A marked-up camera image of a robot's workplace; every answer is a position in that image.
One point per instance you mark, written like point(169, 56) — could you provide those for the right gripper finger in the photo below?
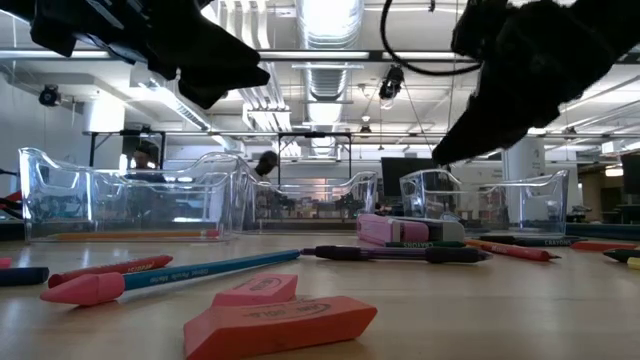
point(490, 125)

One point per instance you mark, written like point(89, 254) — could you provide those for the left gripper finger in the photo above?
point(210, 40)
point(220, 82)

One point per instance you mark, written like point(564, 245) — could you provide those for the red crayon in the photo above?
point(110, 270)
point(515, 250)

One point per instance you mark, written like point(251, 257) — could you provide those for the green crayon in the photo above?
point(425, 245)

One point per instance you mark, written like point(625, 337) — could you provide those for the purple and black pen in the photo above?
point(380, 253)

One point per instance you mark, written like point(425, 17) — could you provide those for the orange pencil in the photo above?
point(130, 234)

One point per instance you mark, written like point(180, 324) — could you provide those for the blue pencil pink eraser cap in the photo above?
point(200, 270)

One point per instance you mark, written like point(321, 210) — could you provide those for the pink rubber eraser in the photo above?
point(270, 327)
point(255, 289)

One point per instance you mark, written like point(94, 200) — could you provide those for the dark blue pen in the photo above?
point(22, 276)

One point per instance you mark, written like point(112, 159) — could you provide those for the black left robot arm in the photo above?
point(30, 12)

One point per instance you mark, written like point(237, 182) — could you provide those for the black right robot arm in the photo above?
point(615, 20)

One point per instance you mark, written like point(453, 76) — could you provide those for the white column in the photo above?
point(525, 155)

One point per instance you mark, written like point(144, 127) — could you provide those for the clear plastic bin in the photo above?
point(60, 200)
point(165, 176)
point(500, 205)
point(310, 200)

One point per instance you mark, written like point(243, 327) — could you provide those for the person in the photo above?
point(145, 155)
point(267, 161)

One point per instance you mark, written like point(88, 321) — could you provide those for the black monitor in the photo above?
point(407, 175)

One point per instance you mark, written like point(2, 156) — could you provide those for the black background frame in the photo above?
point(127, 133)

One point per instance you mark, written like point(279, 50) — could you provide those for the silver ventilation duct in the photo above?
point(327, 80)

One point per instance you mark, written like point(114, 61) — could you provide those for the black overhead camera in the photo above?
point(392, 80)

